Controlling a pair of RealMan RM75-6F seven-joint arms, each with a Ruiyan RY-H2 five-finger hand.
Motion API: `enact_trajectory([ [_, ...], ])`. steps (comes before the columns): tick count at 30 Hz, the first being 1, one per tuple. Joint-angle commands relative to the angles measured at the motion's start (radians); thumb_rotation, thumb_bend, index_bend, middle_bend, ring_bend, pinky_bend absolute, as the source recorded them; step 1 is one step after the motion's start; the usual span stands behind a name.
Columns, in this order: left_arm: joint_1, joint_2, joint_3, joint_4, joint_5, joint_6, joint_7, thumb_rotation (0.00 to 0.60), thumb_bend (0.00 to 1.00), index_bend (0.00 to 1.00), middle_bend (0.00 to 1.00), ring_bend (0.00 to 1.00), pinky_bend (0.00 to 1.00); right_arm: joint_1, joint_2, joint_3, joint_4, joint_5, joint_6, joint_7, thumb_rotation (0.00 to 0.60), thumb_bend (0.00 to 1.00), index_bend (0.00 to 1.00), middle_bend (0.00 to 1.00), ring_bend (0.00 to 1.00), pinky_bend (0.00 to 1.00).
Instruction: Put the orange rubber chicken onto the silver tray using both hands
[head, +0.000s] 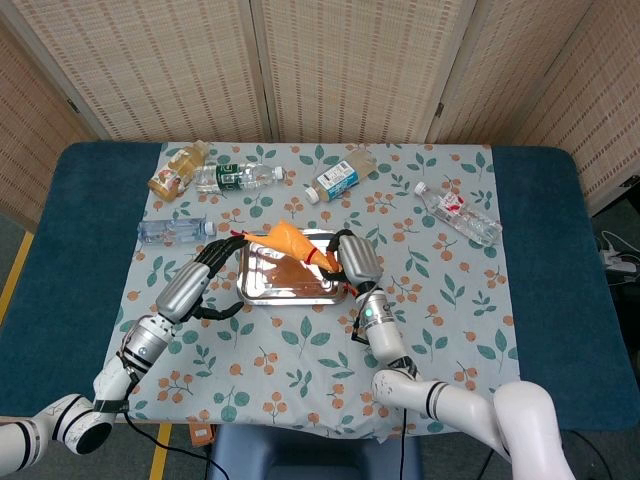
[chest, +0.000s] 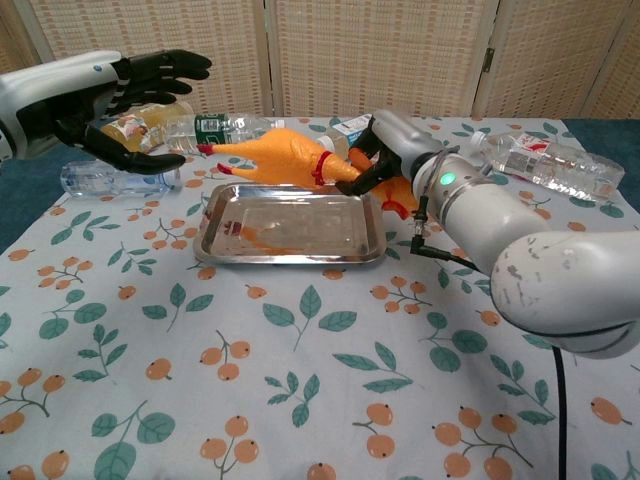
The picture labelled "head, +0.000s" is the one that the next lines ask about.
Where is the blue padded seat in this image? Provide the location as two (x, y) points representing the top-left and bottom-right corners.
(207, 424), (424, 480)

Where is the blue padded table cover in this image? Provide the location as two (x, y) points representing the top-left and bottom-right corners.
(0, 141), (640, 434)

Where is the square clear water bottle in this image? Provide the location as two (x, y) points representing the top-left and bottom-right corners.
(136, 216), (217, 246)

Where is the floral leaf print tablecloth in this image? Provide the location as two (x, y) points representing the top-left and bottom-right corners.
(89, 142), (527, 444)

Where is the blue white label drink bottle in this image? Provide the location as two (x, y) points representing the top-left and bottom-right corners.
(304, 147), (379, 205)

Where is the woven folding screen panel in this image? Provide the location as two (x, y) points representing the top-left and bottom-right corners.
(249, 0), (479, 146)
(427, 0), (596, 149)
(514, 0), (640, 216)
(0, 24), (91, 231)
(0, 0), (274, 144)

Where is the red label water bottle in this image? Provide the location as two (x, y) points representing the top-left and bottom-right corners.
(412, 181), (504, 248)

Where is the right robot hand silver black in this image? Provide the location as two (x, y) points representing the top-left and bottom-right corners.
(319, 228), (385, 296)

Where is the green label water bottle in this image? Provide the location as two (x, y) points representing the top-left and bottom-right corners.
(193, 162), (286, 195)

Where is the yellow juice bottle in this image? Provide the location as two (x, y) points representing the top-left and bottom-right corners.
(147, 139), (210, 204)

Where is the white power strip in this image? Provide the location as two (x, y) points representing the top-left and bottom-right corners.
(599, 247), (639, 274)

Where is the orange rubber toy chicken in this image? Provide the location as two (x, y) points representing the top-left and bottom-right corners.
(228, 218), (346, 274)

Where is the rectangular metal tray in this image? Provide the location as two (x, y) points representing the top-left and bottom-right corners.
(235, 229), (349, 306)

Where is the black cable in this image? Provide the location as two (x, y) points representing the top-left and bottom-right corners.
(122, 412), (229, 480)

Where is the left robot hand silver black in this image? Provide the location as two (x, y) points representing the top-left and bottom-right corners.
(154, 234), (249, 324)

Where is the orange tag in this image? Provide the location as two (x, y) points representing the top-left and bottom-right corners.
(188, 423), (217, 446)

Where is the white cable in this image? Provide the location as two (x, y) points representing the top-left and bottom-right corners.
(597, 229), (632, 257)

